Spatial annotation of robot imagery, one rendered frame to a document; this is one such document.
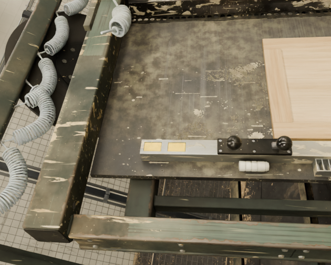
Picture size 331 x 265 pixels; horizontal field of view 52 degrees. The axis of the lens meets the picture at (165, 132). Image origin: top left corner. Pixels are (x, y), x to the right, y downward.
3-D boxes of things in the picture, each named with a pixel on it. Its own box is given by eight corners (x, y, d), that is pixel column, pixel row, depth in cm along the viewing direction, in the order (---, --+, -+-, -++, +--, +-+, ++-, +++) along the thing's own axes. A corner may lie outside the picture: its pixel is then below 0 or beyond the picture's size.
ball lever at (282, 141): (282, 153, 94) (294, 151, 81) (268, 152, 94) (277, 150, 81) (282, 139, 94) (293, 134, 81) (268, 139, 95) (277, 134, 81)
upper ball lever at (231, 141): (238, 152, 95) (242, 150, 82) (224, 152, 96) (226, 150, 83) (238, 139, 96) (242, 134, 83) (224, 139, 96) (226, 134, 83)
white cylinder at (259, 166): (238, 173, 95) (268, 173, 94) (239, 167, 93) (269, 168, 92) (238, 164, 97) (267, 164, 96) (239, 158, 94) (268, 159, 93)
